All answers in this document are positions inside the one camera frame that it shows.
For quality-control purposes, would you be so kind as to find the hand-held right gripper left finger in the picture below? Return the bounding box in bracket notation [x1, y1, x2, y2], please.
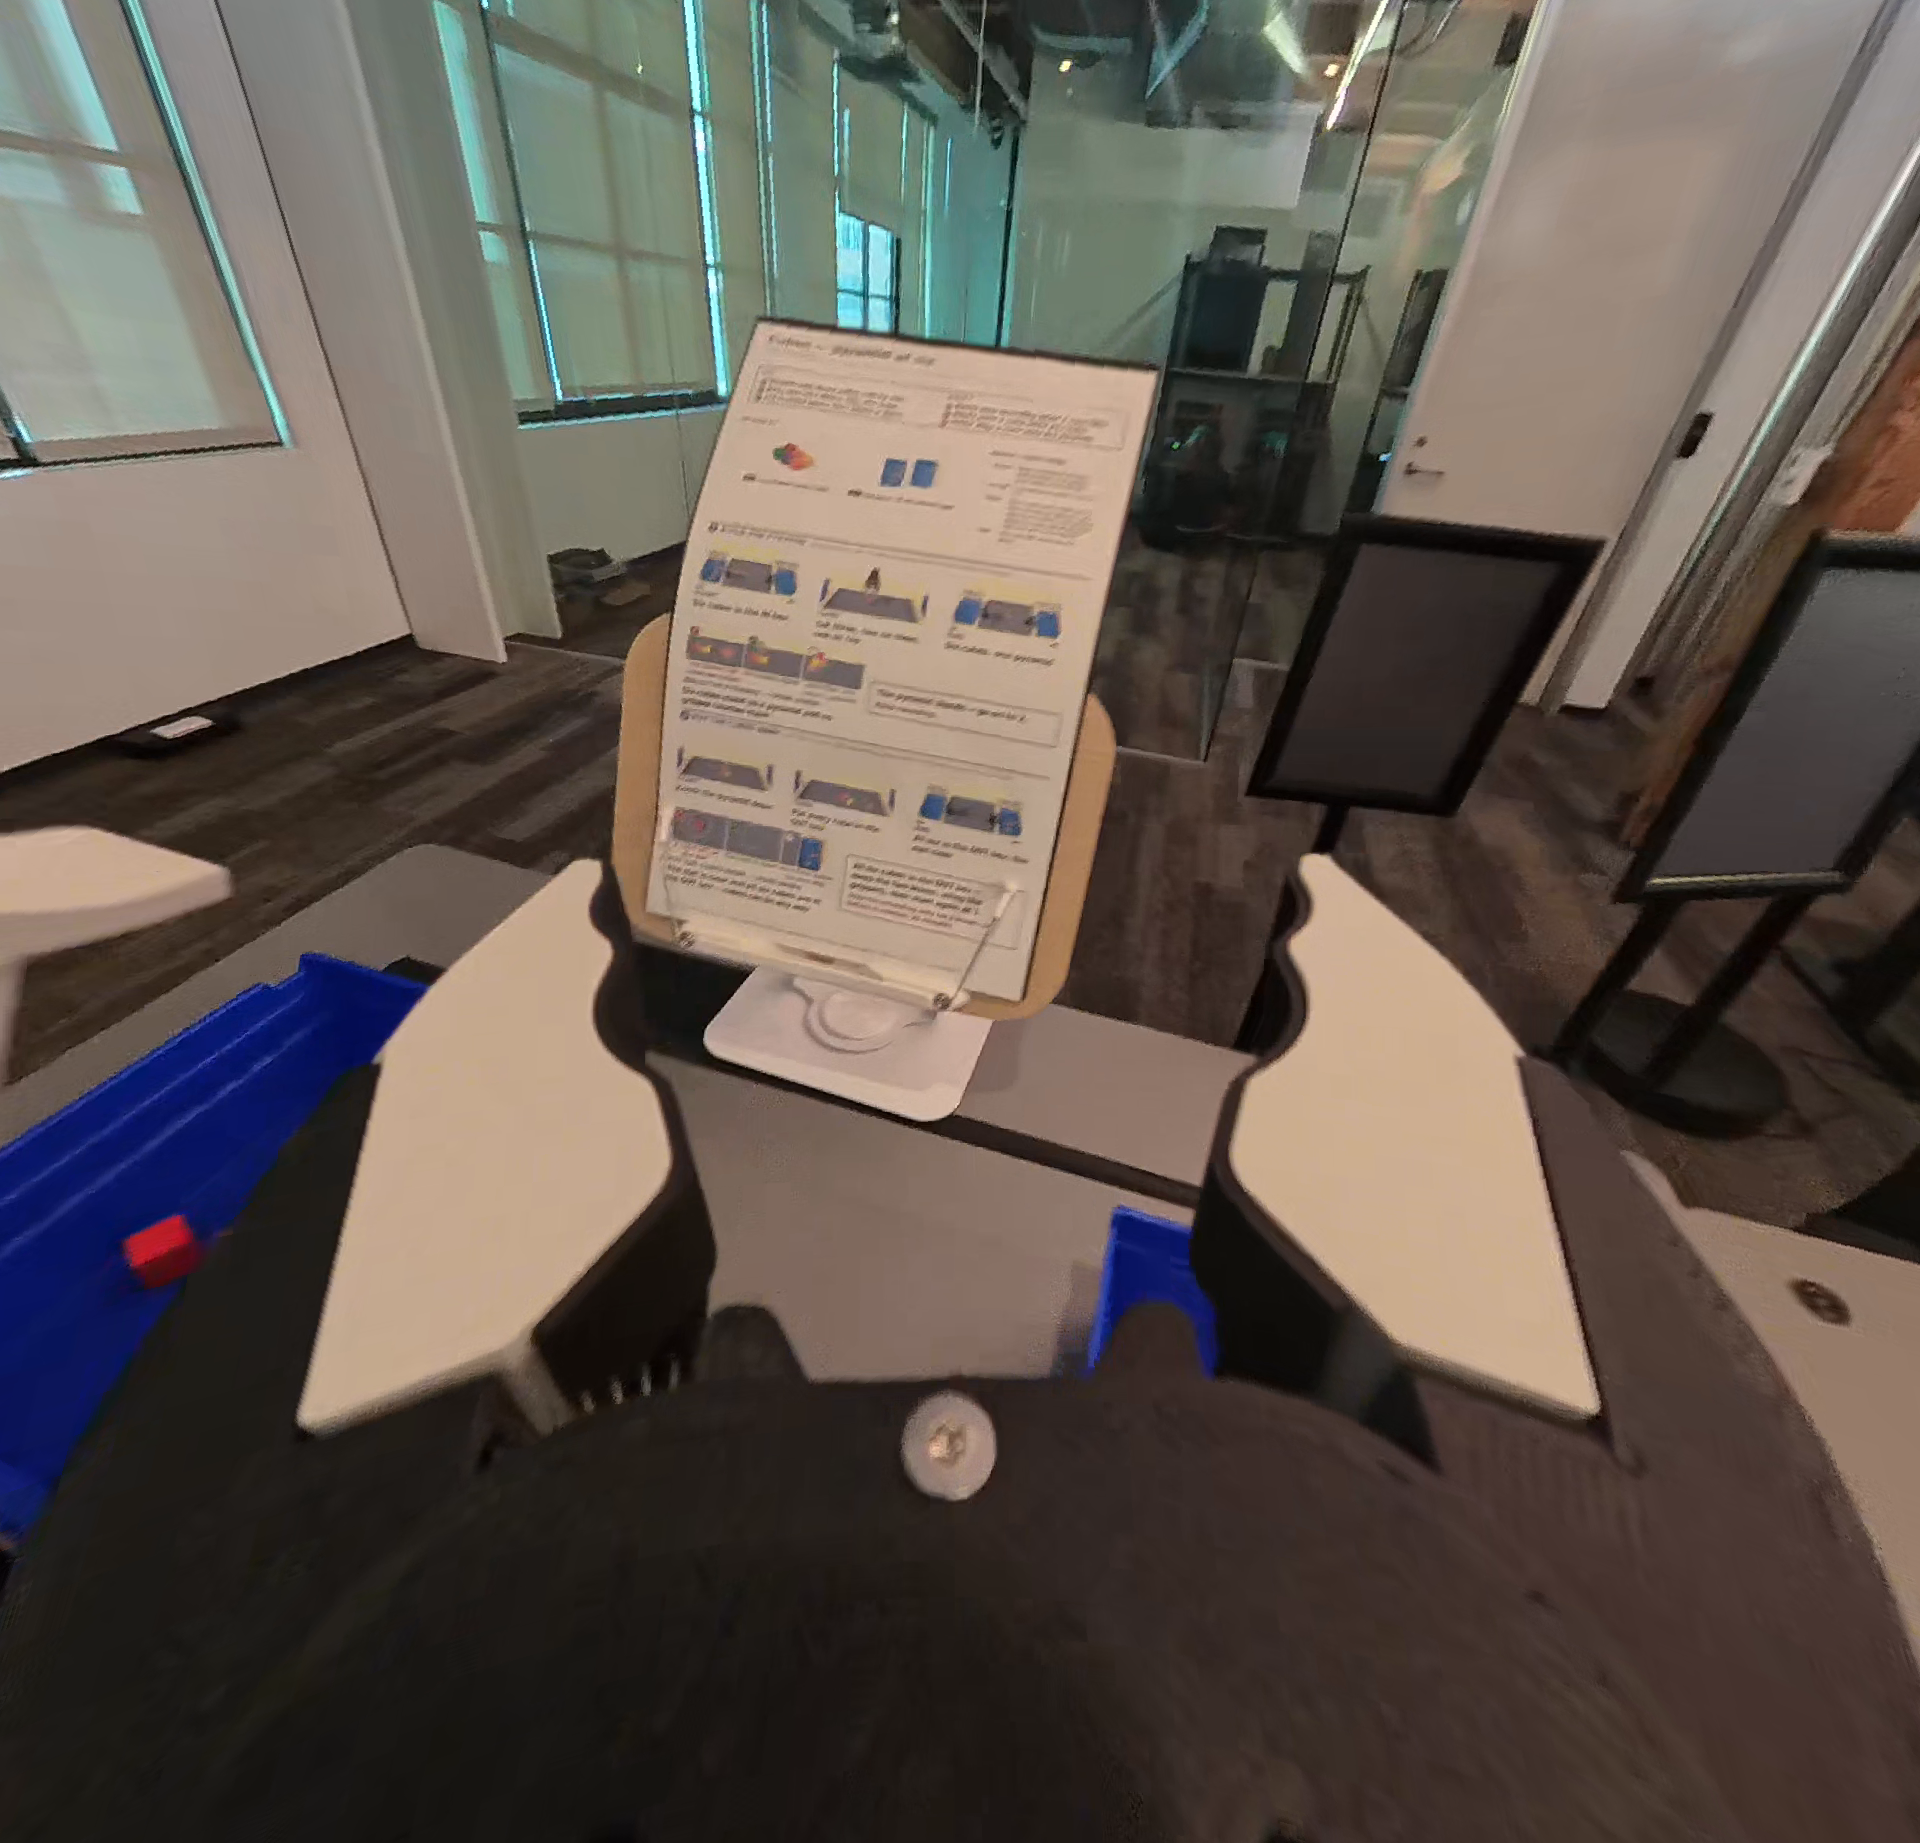
[299, 859, 680, 1438]

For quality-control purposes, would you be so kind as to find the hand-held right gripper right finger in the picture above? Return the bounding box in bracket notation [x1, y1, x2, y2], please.
[1201, 852, 1605, 1425]

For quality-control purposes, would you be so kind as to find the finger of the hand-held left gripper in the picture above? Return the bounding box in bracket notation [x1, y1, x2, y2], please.
[0, 822, 233, 1079]

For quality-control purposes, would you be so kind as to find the blue plastic bin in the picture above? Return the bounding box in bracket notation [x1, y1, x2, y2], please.
[0, 950, 429, 1536]
[1087, 1205, 1219, 1378]

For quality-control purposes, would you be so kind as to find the dark stand base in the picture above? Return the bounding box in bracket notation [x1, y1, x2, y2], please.
[1591, 994, 1789, 1137]

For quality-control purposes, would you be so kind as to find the wooden display board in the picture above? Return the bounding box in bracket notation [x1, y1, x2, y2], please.
[613, 613, 1119, 1022]

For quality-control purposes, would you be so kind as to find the black framed display panel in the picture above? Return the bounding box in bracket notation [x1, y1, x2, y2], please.
[1247, 514, 1607, 855]

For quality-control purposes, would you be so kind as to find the black framed whiteboard stand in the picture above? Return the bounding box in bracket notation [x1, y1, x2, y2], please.
[1546, 530, 1920, 1139]

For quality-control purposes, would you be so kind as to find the office window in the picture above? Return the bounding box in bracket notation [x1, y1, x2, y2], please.
[426, 0, 782, 427]
[0, 0, 288, 471]

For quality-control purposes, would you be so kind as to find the printed instruction sheet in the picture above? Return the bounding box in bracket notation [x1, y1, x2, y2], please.
[652, 320, 1164, 996]

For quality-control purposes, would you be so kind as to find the black metal shelf rack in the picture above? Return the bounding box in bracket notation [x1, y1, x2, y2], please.
[1162, 228, 1370, 542]

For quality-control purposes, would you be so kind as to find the glass panel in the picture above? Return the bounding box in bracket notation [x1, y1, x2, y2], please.
[996, 0, 1434, 764]

